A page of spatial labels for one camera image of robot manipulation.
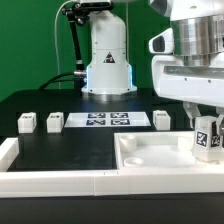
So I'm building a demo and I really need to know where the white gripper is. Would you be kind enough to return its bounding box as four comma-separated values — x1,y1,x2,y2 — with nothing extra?
151,54,224,134

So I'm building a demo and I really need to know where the white square tabletop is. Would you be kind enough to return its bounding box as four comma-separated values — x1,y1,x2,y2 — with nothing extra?
114,131,224,169

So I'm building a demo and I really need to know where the white left fence wall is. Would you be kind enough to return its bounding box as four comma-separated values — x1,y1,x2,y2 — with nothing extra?
0,138,19,172

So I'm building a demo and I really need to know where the white marker sheet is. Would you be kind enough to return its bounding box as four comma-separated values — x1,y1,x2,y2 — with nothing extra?
65,112,151,128

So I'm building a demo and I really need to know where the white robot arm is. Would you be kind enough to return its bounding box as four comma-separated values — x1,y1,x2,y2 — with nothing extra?
63,0,224,134

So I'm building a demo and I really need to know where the black cable bundle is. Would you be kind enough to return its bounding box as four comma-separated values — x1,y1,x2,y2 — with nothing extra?
38,6,88,91

